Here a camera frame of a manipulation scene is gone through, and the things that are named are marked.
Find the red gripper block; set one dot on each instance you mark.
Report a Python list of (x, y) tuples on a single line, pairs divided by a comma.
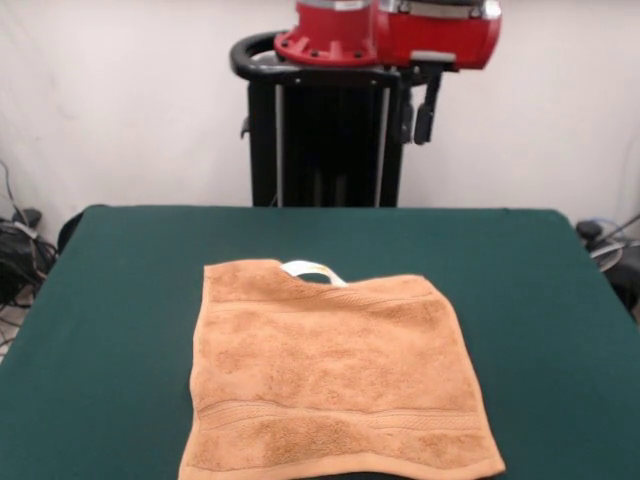
[(440, 37)]

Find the orange terry towel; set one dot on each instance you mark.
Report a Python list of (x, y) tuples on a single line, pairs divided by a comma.
[(330, 375)]

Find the black grey floor equipment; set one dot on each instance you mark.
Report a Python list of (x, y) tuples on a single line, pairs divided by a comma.
[(627, 280)]

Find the dark green table cloth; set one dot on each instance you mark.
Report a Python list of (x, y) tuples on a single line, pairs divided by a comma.
[(100, 325)]

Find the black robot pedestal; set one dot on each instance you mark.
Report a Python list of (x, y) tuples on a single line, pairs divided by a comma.
[(260, 150)]

